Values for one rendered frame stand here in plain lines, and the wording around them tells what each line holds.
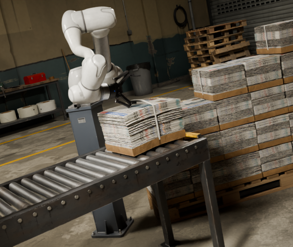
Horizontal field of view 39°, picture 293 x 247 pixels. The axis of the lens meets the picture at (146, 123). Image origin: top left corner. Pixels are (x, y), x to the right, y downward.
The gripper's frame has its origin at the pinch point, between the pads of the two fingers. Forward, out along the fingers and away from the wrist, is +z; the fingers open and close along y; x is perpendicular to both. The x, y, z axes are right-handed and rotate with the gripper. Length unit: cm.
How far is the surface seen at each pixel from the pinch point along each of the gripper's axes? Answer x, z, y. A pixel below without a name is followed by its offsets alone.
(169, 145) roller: 16.0, 6.8, 32.1
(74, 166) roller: -10, -38, 39
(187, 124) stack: -38, 66, 32
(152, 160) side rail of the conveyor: 28.4, -13.6, 34.9
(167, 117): 13.6, 8.8, 16.8
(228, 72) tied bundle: -25, 97, -3
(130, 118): 14.0, -15.5, 14.2
